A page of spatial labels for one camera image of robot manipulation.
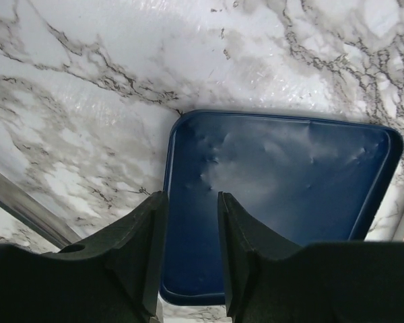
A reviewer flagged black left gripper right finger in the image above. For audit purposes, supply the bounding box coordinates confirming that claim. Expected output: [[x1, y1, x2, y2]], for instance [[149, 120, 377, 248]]
[[217, 192, 404, 322]]

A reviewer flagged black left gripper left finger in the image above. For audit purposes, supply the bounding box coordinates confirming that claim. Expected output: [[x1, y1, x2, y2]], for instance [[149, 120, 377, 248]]
[[0, 191, 168, 322]]

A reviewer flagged blue box lid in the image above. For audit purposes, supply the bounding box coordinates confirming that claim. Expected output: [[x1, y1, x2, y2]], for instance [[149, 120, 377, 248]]
[[160, 110, 403, 306]]

